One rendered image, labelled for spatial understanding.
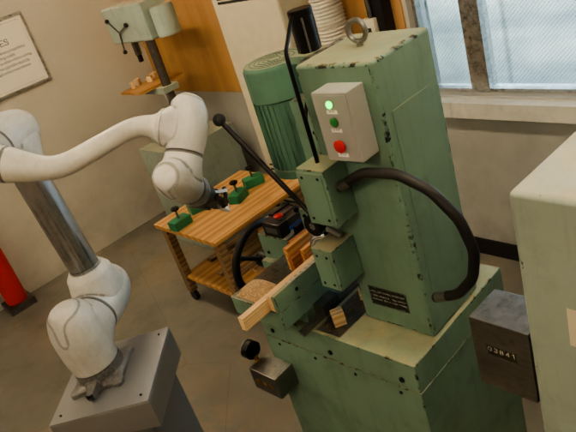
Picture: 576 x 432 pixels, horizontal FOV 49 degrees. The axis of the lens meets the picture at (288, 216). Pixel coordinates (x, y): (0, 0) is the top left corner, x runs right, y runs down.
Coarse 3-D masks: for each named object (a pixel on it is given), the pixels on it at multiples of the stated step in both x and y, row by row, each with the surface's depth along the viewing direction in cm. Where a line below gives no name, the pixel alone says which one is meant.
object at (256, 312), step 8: (312, 256) 181; (264, 296) 170; (256, 304) 168; (264, 304) 168; (248, 312) 166; (256, 312) 167; (264, 312) 169; (240, 320) 164; (248, 320) 165; (256, 320) 167; (248, 328) 165
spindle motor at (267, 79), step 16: (256, 64) 160; (272, 64) 155; (256, 80) 156; (272, 80) 154; (288, 80) 155; (256, 96) 159; (272, 96) 156; (288, 96) 156; (256, 112) 165; (272, 112) 159; (288, 112) 158; (272, 128) 162; (288, 128) 160; (272, 144) 166; (288, 144) 163; (272, 160) 171; (288, 160) 165; (304, 160) 164; (288, 176) 167
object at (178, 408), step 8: (176, 376) 221; (176, 384) 219; (176, 392) 217; (168, 400) 209; (176, 400) 216; (184, 400) 223; (168, 408) 208; (176, 408) 214; (184, 408) 221; (192, 408) 228; (168, 416) 206; (176, 416) 212; (184, 416) 220; (192, 416) 227; (168, 424) 205; (176, 424) 211; (184, 424) 218; (192, 424) 225; (200, 424) 232
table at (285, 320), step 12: (264, 264) 202; (276, 264) 191; (264, 276) 187; (276, 276) 185; (312, 288) 176; (324, 288) 179; (240, 300) 180; (300, 300) 173; (312, 300) 176; (240, 312) 184; (276, 312) 169; (288, 312) 170; (300, 312) 173; (276, 324) 172; (288, 324) 171
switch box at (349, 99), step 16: (320, 96) 131; (336, 96) 128; (352, 96) 128; (320, 112) 134; (352, 112) 128; (368, 112) 132; (336, 128) 133; (352, 128) 130; (368, 128) 132; (352, 144) 132; (368, 144) 133; (352, 160) 135
